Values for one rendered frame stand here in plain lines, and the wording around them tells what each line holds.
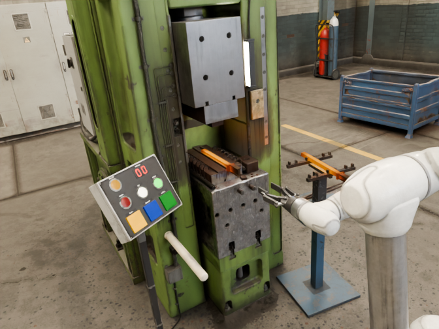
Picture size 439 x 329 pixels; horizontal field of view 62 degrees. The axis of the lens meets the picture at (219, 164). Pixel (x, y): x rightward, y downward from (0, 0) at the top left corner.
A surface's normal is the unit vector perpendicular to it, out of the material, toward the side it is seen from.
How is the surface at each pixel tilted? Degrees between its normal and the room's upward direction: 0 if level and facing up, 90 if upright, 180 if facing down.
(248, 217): 90
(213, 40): 90
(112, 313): 0
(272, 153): 90
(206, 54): 90
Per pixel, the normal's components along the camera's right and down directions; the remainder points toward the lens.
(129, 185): 0.67, -0.31
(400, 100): -0.81, 0.28
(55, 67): 0.52, 0.30
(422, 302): -0.08, -0.91
